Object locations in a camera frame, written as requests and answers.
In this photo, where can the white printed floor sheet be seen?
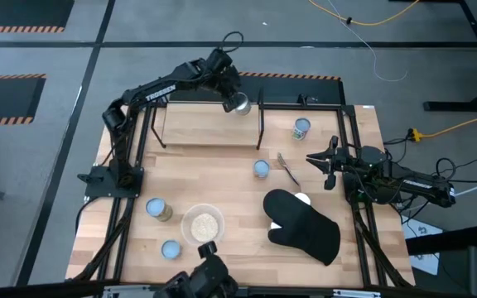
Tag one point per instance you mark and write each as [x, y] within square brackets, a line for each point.
[429, 265]

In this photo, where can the mixed fruit label can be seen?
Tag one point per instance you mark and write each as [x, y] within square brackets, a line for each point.
[302, 125]

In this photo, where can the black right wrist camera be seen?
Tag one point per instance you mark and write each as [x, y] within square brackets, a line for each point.
[373, 155]

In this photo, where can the wooden shelf with black frame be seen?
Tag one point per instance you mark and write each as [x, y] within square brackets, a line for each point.
[205, 124]

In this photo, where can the black hazard-striped floor mat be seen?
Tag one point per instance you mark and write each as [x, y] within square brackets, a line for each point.
[288, 89]
[2, 99]
[23, 12]

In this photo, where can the pears label tin can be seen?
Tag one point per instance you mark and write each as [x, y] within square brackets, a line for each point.
[155, 207]

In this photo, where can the peaches label tin can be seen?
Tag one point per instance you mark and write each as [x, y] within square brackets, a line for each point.
[243, 104]

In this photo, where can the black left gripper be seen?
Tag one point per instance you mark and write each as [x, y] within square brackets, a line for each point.
[228, 85]

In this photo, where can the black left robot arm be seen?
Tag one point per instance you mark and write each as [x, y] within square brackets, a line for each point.
[160, 90]

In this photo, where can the black oven mitt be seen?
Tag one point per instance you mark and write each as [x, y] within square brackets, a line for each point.
[300, 232]

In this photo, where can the short teal orange-print can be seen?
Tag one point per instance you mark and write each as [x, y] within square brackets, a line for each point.
[261, 168]

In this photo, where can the black device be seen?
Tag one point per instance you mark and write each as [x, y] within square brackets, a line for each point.
[209, 273]

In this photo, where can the short tin can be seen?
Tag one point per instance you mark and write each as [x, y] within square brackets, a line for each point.
[171, 249]

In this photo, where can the tall green oranges can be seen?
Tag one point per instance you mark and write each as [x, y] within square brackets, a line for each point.
[303, 198]

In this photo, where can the black metal floor stand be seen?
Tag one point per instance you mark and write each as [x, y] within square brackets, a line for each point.
[462, 106]

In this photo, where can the beige grains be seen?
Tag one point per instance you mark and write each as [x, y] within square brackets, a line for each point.
[204, 227]

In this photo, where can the black aluminium table frame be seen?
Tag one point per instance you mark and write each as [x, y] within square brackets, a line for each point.
[348, 112]

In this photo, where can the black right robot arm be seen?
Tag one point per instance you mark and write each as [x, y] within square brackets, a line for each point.
[420, 184]

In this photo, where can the translucent white plastic bowl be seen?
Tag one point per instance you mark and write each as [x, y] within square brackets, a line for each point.
[188, 215]

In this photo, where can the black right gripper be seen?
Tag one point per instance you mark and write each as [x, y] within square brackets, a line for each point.
[340, 163]

